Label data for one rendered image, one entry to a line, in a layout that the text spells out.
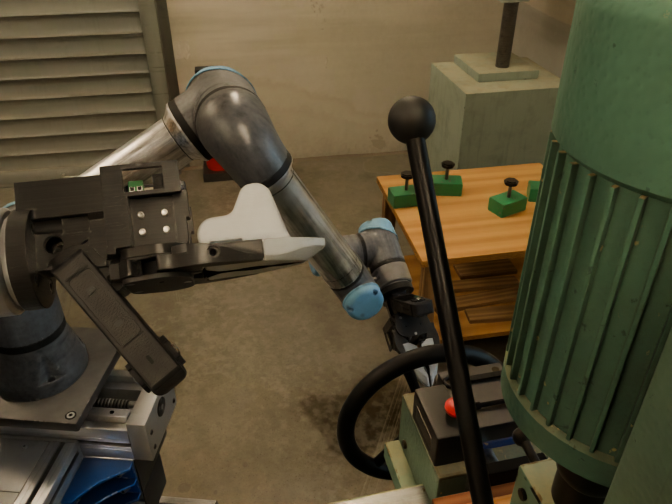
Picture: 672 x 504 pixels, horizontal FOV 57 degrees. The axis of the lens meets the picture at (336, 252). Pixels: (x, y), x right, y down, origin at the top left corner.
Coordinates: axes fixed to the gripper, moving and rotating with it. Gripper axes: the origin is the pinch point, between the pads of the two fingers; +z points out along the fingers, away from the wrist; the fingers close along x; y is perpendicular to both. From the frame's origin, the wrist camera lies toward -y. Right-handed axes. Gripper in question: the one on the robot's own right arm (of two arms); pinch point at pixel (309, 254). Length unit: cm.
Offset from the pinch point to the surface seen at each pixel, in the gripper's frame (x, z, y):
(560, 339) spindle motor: -7.9, 14.3, -8.9
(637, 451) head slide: -11.8, 15.3, -15.7
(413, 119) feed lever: -6.1, 7.8, 7.6
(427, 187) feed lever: -5.2, 8.2, 2.8
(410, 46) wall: 256, 110, 150
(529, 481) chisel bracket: 11.4, 19.0, -21.9
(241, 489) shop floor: 146, -8, -41
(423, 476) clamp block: 31.9, 14.7, -23.9
